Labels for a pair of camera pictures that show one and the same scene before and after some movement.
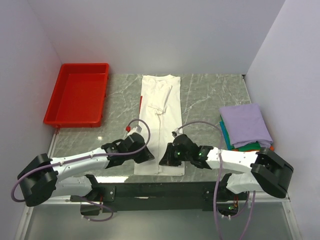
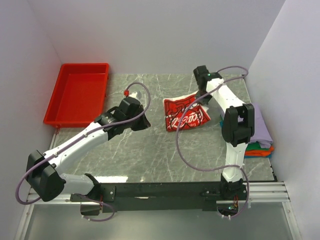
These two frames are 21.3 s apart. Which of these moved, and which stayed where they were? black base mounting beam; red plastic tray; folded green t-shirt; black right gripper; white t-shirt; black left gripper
Moved: black left gripper; white t-shirt; black right gripper
Stayed: black base mounting beam; folded green t-shirt; red plastic tray
